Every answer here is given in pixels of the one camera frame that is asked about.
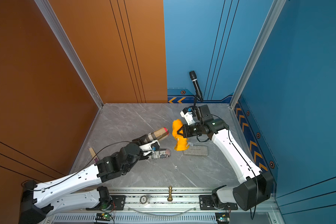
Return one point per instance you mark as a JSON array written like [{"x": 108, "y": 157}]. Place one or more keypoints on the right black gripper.
[{"x": 186, "y": 133}]

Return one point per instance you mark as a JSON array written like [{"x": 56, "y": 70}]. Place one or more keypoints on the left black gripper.
[{"x": 137, "y": 143}]

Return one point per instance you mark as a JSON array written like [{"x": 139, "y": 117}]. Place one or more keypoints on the orange fluffy cloth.
[{"x": 181, "y": 144}]

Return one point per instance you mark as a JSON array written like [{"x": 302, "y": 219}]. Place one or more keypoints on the plaid eyeglass case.
[{"x": 156, "y": 135}]

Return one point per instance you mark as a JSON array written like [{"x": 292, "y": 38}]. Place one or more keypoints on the newspaper print eyeglass case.
[{"x": 159, "y": 154}]

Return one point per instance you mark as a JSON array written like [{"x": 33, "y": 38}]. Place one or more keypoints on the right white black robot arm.
[{"x": 255, "y": 185}]

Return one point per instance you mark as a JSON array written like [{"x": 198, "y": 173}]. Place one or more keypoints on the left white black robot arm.
[{"x": 39, "y": 200}]

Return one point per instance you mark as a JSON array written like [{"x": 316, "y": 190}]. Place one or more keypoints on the grey rectangular eyeglass case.
[{"x": 196, "y": 150}]

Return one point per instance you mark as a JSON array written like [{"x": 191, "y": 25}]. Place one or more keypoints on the wooden stick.
[{"x": 93, "y": 154}]

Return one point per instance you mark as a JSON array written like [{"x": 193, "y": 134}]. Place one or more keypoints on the silver tape roll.
[{"x": 144, "y": 200}]

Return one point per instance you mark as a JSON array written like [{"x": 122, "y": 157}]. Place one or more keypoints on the black microphone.
[{"x": 194, "y": 80}]

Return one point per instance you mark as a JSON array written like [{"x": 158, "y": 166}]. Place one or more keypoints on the brass chess piece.
[{"x": 170, "y": 198}]

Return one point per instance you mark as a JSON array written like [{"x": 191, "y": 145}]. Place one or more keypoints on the left green circuit board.
[{"x": 104, "y": 218}]

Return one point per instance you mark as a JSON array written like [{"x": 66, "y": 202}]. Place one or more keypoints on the green circuit board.
[
  {"x": 222, "y": 218},
  {"x": 104, "y": 218}
]

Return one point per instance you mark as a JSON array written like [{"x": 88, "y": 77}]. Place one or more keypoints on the right green circuit board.
[{"x": 222, "y": 218}]

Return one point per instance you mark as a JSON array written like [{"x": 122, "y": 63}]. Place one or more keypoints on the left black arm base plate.
[{"x": 117, "y": 203}]

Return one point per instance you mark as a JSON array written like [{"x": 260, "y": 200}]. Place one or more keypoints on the aluminium front rail frame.
[{"x": 184, "y": 209}]

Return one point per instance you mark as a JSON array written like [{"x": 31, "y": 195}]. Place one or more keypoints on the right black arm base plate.
[{"x": 211, "y": 202}]

